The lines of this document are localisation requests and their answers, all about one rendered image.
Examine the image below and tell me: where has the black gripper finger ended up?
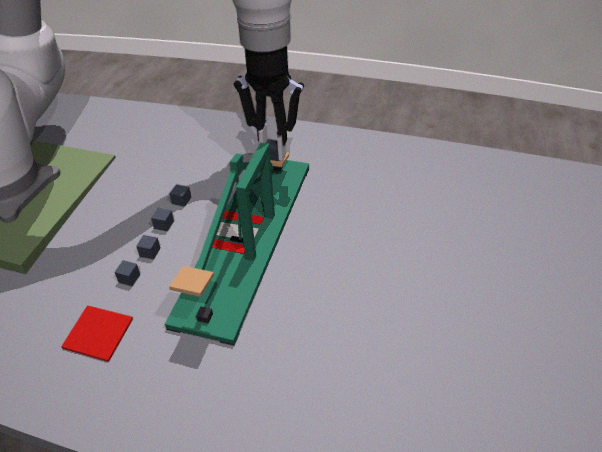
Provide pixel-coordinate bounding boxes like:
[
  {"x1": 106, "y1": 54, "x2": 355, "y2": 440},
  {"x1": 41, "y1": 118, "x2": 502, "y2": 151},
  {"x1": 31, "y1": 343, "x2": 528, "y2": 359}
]
[
  {"x1": 234, "y1": 76, "x2": 268, "y2": 143},
  {"x1": 269, "y1": 79, "x2": 304, "y2": 161}
]

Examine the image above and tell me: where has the red flat square plate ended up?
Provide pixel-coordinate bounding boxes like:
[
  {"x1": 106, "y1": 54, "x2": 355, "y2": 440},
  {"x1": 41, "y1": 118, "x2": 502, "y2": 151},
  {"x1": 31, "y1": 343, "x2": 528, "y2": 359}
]
[{"x1": 61, "y1": 305, "x2": 133, "y2": 362}]

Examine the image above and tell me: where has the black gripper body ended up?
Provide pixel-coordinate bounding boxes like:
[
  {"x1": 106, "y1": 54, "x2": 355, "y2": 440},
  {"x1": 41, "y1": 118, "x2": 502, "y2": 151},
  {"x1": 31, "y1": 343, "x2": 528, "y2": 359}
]
[{"x1": 245, "y1": 46, "x2": 291, "y2": 97}]

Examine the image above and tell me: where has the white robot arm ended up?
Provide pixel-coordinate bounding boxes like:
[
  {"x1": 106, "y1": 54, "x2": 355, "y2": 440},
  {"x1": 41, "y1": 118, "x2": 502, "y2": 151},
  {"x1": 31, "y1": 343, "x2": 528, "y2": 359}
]
[{"x1": 0, "y1": 0, "x2": 292, "y2": 223}]

